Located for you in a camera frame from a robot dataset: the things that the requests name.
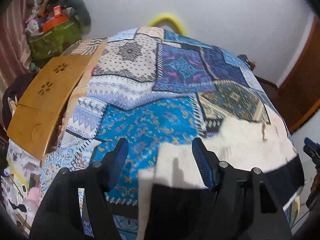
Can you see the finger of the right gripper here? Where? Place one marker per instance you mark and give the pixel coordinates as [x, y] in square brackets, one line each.
[312, 150]

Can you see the black and white striped sweater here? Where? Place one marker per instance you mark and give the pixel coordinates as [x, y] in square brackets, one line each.
[173, 201]

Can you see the white patterned storage box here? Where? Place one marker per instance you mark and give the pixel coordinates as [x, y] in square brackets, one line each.
[21, 163]

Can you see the blue patchwork bed quilt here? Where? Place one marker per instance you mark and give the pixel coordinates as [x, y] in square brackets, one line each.
[159, 90]

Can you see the yellow curved headboard tube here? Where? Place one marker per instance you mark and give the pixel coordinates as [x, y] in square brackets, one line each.
[169, 19]

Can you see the green basket of clutter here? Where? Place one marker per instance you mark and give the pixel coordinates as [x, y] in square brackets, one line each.
[50, 31]

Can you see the wooden lap desk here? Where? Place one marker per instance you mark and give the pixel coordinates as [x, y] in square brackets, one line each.
[39, 109]

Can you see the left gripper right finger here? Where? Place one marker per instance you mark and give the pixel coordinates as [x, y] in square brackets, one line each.
[244, 206]

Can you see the striped maroon curtain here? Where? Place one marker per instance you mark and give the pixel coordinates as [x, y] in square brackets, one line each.
[15, 52]

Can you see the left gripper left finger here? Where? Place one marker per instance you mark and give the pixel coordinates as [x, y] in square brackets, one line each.
[75, 205]

